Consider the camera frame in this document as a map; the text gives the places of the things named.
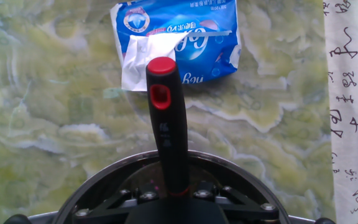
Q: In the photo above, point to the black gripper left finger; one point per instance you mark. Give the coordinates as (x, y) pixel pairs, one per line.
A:
(117, 203)

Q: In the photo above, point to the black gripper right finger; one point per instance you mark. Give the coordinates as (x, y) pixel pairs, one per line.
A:
(244, 208)

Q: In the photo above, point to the green marble patterned mat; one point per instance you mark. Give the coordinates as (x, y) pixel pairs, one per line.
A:
(57, 109)

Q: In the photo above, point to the beige calligraphy cloth strip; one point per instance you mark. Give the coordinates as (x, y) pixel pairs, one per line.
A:
(353, 124)

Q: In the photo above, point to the blue tissue pack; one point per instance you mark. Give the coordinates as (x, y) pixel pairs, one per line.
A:
(204, 46)

